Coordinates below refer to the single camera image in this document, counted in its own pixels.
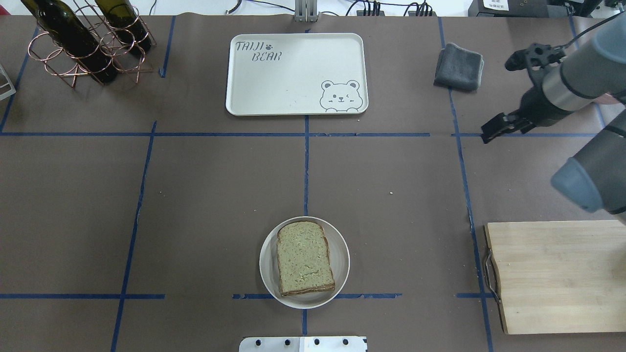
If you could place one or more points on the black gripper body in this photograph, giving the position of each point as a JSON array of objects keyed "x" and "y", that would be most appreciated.
[{"x": 536, "y": 107}]

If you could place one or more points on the bread slice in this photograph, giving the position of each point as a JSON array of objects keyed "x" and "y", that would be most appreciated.
[{"x": 303, "y": 257}]

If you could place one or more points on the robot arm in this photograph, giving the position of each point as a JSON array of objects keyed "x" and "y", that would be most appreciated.
[{"x": 577, "y": 91}]

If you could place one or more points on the cream bear tray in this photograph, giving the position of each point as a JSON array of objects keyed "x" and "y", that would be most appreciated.
[{"x": 296, "y": 74}]

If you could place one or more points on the grey folded cloth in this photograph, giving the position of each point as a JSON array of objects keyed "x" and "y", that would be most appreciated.
[{"x": 459, "y": 68}]

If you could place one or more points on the black computer box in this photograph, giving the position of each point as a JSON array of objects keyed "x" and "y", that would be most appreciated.
[{"x": 517, "y": 9}]

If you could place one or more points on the wooden cutting board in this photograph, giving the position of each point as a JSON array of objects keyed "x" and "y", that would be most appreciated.
[{"x": 559, "y": 276}]

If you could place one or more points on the white round plate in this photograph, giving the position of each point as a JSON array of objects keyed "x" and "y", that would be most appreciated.
[{"x": 339, "y": 258}]

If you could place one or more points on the dark wine bottle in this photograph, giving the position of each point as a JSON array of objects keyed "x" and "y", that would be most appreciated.
[
  {"x": 121, "y": 15},
  {"x": 64, "y": 26}
]

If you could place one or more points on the aluminium frame post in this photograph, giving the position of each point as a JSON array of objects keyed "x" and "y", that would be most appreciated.
[{"x": 306, "y": 11}]

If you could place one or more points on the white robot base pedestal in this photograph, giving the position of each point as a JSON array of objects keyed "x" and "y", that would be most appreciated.
[{"x": 304, "y": 344}]

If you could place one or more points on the copper wire bottle rack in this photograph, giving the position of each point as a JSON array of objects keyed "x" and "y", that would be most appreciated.
[{"x": 98, "y": 39}]

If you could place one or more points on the white wire cup rack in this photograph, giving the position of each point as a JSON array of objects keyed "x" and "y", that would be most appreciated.
[{"x": 7, "y": 88}]

